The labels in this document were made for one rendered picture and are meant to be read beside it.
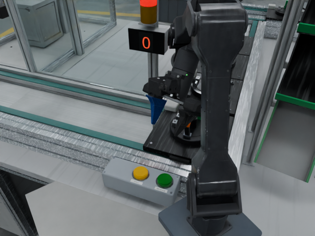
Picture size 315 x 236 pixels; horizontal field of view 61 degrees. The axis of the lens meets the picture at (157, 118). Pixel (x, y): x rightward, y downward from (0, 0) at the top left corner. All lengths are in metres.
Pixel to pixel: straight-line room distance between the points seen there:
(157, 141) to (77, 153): 0.26
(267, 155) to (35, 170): 0.72
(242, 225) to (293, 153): 0.29
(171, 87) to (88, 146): 0.37
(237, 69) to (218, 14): 0.86
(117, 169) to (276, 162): 0.43
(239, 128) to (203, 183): 0.51
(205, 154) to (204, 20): 0.21
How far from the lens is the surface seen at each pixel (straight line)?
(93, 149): 0.85
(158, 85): 0.61
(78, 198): 0.87
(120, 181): 0.77
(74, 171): 0.94
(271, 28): 1.93
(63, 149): 0.93
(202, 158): 0.46
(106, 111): 1.06
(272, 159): 0.80
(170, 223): 0.56
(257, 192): 0.90
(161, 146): 0.82
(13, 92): 1.30
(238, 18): 0.42
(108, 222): 0.81
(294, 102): 0.68
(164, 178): 0.74
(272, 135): 0.80
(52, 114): 1.10
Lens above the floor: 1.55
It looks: 39 degrees down
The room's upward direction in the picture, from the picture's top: straight up
